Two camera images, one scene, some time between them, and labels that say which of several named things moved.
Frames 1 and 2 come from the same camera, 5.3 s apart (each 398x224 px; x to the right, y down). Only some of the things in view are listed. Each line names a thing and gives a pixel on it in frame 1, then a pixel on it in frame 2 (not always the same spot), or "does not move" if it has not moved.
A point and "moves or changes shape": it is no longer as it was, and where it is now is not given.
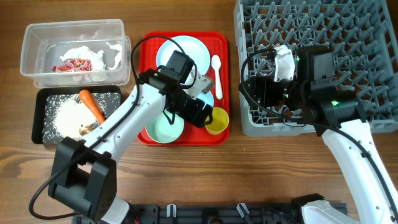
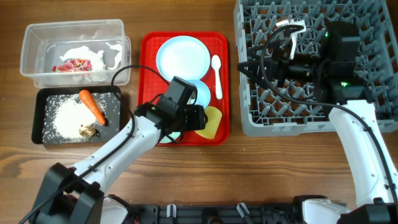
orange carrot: [86, 96] does not move
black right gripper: [267, 83] -> [277, 68]
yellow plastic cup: [220, 121] moves or changes shape
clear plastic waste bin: [76, 54] does not move
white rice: [65, 113] does not move
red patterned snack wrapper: [79, 65] does not move
